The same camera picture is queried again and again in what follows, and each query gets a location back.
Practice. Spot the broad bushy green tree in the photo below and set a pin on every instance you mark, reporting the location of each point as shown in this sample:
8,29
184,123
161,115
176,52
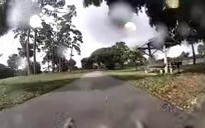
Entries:
116,55

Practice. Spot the wet grey asphalt road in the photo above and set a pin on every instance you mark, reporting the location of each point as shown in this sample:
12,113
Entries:
90,103

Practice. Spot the group of tall trees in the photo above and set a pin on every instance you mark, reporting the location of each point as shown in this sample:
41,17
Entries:
56,40

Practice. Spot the picnic table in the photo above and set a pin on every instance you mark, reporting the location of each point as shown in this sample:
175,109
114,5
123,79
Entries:
156,67

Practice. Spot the green grass verge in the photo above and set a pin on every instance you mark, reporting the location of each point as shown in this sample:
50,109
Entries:
30,83
163,86

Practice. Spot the robot's own part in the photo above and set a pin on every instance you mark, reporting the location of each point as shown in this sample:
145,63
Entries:
68,124
138,124

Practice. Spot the dark overhanging trees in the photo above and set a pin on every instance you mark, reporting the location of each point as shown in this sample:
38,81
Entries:
190,20

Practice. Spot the pale post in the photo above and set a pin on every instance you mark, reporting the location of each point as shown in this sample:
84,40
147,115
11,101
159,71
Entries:
165,60

